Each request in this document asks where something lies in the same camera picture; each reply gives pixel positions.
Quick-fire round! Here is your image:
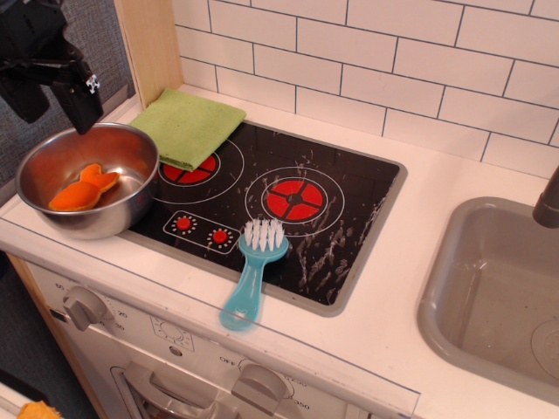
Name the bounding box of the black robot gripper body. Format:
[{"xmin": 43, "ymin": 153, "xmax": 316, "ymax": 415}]
[{"xmin": 1, "ymin": 1, "xmax": 87, "ymax": 86}]

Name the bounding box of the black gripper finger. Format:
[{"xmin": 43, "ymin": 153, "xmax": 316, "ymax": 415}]
[
  {"xmin": 52, "ymin": 65, "xmax": 103, "ymax": 134},
  {"xmin": 1, "ymin": 78, "xmax": 48, "ymax": 123}
]

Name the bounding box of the orange plush toy fish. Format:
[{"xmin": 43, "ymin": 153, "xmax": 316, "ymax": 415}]
[{"xmin": 48, "ymin": 163, "xmax": 120, "ymax": 212}]

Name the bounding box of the stainless steel pan bowl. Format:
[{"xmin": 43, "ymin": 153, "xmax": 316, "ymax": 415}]
[{"xmin": 16, "ymin": 123, "xmax": 159, "ymax": 239}]

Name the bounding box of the green folded cloth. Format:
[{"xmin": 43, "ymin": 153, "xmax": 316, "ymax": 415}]
[{"xmin": 130, "ymin": 88, "xmax": 246, "ymax": 171}]

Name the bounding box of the grey left oven knob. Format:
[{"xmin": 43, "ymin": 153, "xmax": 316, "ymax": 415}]
[{"xmin": 63, "ymin": 286, "xmax": 107, "ymax": 332}]

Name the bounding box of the grey oven knob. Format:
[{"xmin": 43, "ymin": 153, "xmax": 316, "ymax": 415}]
[
  {"xmin": 231, "ymin": 364, "xmax": 287, "ymax": 416},
  {"xmin": 63, "ymin": 286, "xmax": 107, "ymax": 332}
]

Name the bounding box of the blue dish brush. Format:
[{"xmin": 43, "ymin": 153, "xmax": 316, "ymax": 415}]
[{"xmin": 219, "ymin": 219, "xmax": 289, "ymax": 331}]

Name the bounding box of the black toy stovetop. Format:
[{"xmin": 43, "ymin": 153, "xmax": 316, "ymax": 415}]
[{"xmin": 126, "ymin": 123, "xmax": 407, "ymax": 317}]

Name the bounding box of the orange object bottom left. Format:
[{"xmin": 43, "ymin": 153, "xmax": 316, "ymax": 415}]
[{"xmin": 17, "ymin": 401, "xmax": 62, "ymax": 419}]

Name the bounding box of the grey right oven knob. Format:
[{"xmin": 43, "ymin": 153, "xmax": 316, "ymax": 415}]
[{"xmin": 231, "ymin": 364, "xmax": 287, "ymax": 416}]

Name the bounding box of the grey plastic sink basin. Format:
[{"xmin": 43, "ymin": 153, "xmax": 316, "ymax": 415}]
[{"xmin": 418, "ymin": 196, "xmax": 558, "ymax": 404}]

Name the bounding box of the grey faucet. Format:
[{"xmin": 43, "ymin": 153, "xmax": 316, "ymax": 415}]
[{"xmin": 532, "ymin": 167, "xmax": 559, "ymax": 229}]

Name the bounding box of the grey oven door handle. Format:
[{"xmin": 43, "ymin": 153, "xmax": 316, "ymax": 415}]
[{"xmin": 122, "ymin": 363, "xmax": 240, "ymax": 418}]

